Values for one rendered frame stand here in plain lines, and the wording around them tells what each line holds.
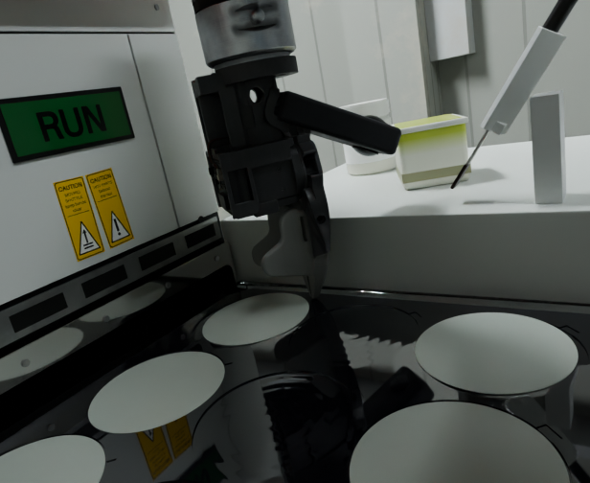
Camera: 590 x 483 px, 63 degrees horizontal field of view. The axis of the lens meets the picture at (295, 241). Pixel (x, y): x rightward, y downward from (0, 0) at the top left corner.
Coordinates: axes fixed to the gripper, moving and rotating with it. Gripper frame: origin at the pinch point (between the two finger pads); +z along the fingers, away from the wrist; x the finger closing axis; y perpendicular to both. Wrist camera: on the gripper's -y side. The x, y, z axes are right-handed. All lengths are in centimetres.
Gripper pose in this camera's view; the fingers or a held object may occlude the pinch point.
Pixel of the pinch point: (319, 281)
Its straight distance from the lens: 45.6
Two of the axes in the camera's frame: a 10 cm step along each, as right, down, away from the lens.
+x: 3.2, 2.1, -9.2
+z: 1.9, 9.4, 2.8
